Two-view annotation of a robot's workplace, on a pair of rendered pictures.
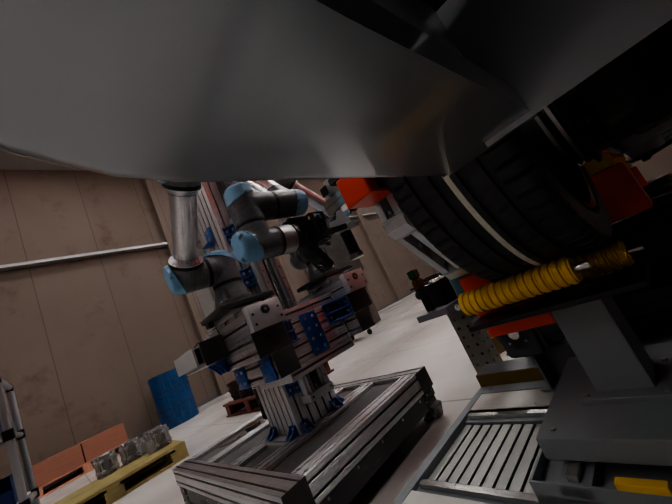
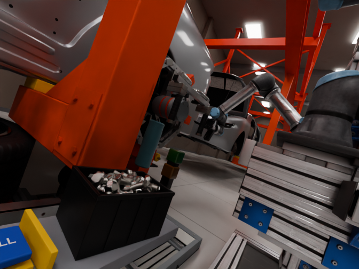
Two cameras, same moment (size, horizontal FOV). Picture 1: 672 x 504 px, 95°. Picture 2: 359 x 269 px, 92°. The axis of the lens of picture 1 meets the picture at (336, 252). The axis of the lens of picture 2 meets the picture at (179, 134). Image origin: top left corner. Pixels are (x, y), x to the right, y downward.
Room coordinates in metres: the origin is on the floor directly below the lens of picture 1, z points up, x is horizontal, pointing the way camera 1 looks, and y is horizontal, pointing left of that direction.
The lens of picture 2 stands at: (2.00, -0.42, 0.70)
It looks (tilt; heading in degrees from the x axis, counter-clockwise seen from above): 1 degrees up; 167
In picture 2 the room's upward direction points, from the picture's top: 20 degrees clockwise
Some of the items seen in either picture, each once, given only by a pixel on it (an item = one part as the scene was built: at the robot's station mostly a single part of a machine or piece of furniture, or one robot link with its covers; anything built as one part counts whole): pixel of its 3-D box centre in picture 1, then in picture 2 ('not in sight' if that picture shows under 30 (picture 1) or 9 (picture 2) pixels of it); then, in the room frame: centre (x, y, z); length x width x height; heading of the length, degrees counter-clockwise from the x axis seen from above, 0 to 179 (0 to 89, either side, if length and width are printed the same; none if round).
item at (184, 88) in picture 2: not in sight; (177, 88); (1.14, -0.31, 0.93); 0.09 x 0.05 x 0.05; 45
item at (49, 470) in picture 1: (80, 458); not in sight; (5.36, 5.39, 0.23); 1.34 x 0.95 x 0.46; 136
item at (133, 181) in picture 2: (442, 289); (120, 200); (1.59, -0.40, 0.51); 0.20 x 0.14 x 0.13; 126
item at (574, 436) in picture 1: (603, 342); not in sight; (0.76, -0.46, 0.32); 0.40 x 0.30 x 0.28; 135
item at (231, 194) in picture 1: (250, 207); (221, 118); (0.72, 0.15, 0.95); 0.11 x 0.08 x 0.11; 133
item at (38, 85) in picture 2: (586, 171); (48, 88); (1.05, -0.89, 0.70); 0.14 x 0.14 x 0.05; 45
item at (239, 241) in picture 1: (258, 243); (218, 130); (0.71, 0.16, 0.85); 0.11 x 0.08 x 0.09; 135
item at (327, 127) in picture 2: (320, 268); (322, 131); (1.57, 0.11, 0.87); 0.15 x 0.15 x 0.10
